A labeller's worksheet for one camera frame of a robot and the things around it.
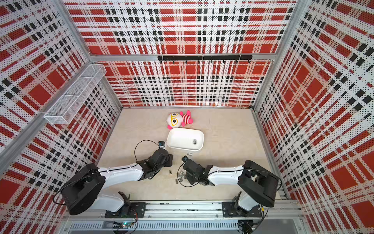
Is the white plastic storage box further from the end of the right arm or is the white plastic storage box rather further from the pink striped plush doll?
the end of the right arm

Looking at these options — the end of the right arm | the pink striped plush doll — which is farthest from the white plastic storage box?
the end of the right arm

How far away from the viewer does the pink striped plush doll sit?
106 cm
